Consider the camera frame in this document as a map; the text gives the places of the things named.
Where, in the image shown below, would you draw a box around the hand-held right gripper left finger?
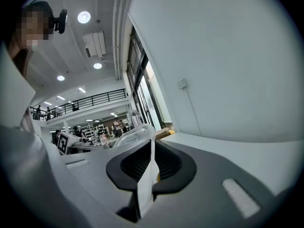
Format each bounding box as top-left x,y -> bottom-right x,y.
60,139 -> 153,215

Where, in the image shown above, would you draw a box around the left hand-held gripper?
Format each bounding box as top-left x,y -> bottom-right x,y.
56,131 -> 96,155

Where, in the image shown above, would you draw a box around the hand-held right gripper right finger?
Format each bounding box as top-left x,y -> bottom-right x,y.
152,138 -> 285,228

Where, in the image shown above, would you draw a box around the white paper packet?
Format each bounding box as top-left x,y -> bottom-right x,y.
137,139 -> 160,219

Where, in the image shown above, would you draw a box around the white storage shelf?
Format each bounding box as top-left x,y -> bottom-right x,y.
85,123 -> 105,139

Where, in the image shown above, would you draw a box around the black balcony railing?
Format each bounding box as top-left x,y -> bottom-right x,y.
29,88 -> 127,122

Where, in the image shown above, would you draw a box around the clear plastic container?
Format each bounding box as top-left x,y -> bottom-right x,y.
113,123 -> 156,148

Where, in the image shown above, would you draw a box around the brown cardboard box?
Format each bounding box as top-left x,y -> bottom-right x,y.
154,127 -> 176,140

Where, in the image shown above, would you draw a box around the person's white top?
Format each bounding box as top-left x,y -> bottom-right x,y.
0,43 -> 36,130

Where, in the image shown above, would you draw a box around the black-framed glass door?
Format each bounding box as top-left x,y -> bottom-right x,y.
126,25 -> 173,131

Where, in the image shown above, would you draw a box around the white ceiling air conditioner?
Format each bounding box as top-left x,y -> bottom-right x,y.
82,30 -> 107,58

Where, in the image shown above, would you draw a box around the person's head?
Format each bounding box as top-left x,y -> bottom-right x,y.
7,0 -> 56,57

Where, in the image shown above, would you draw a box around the white ceiling pipes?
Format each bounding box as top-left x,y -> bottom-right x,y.
112,0 -> 134,81

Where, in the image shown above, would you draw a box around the large round ceiling light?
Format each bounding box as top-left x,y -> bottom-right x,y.
77,10 -> 91,24

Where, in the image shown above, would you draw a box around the white wall cable conduit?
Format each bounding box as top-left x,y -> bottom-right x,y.
186,88 -> 203,137

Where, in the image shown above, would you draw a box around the white wall junction box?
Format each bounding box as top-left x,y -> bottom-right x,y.
177,78 -> 189,90

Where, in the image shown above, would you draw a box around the black head-worn camera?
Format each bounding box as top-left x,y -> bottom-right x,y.
53,9 -> 68,35

